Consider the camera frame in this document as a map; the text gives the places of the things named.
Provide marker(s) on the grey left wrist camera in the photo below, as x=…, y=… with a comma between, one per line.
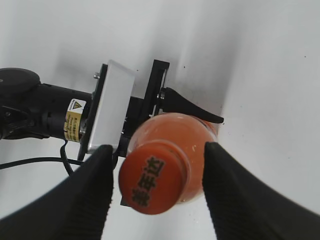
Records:
x=112, y=107

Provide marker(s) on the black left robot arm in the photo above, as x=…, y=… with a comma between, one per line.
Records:
x=32, y=109

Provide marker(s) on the orange bottle cap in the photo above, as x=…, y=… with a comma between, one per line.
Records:
x=153, y=176

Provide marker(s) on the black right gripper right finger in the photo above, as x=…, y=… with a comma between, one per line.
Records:
x=242, y=207

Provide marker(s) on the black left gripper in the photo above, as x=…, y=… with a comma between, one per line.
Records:
x=141, y=109

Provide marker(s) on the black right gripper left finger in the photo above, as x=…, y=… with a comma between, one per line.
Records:
x=76, y=209

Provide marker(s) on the orange soda bottle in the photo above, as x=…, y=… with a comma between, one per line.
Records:
x=187, y=132

